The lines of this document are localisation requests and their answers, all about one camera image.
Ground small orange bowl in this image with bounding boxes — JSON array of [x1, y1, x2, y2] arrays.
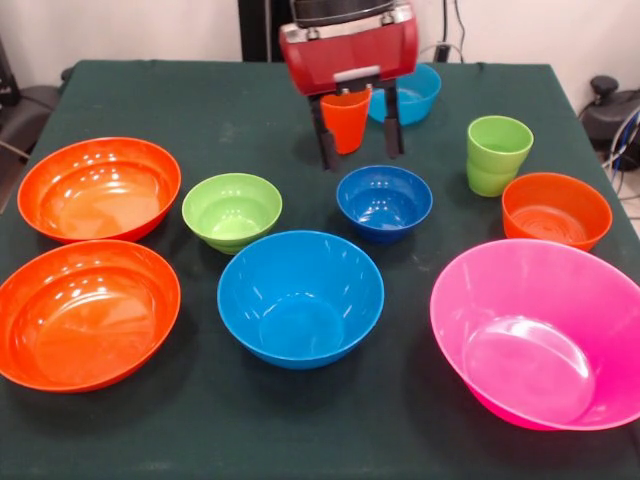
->
[[501, 172, 614, 253]]

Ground orange cup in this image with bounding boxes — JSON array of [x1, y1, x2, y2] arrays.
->
[[319, 89, 374, 155]]

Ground dark blue bowl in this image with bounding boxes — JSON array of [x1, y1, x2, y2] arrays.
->
[[335, 165, 434, 246]]

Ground grey pedestal foot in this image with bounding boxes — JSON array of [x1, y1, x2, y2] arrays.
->
[[0, 84, 56, 146], [579, 74, 640, 134]]

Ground green cup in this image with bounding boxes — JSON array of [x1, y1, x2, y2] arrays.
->
[[466, 115, 535, 198]]

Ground green bowl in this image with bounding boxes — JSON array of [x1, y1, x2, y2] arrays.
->
[[181, 172, 284, 256]]

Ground small light blue bowl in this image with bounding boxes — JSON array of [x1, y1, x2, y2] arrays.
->
[[367, 63, 443, 127]]

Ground cable tangle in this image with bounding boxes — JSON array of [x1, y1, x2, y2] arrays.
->
[[599, 112, 640, 201]]

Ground large orange bowl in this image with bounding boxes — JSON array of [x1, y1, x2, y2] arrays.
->
[[17, 136, 183, 245], [0, 239, 182, 394]]

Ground large light blue bowl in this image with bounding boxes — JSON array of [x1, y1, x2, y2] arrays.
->
[[216, 229, 386, 371]]

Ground hanging black cables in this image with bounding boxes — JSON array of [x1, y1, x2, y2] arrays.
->
[[417, 0, 469, 64]]

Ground dark green table cloth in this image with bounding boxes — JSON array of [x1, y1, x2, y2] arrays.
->
[[0, 59, 640, 480]]

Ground large pink bowl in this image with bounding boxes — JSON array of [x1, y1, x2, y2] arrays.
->
[[429, 238, 640, 432]]

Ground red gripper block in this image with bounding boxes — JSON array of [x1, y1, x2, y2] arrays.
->
[[278, 17, 419, 172]]

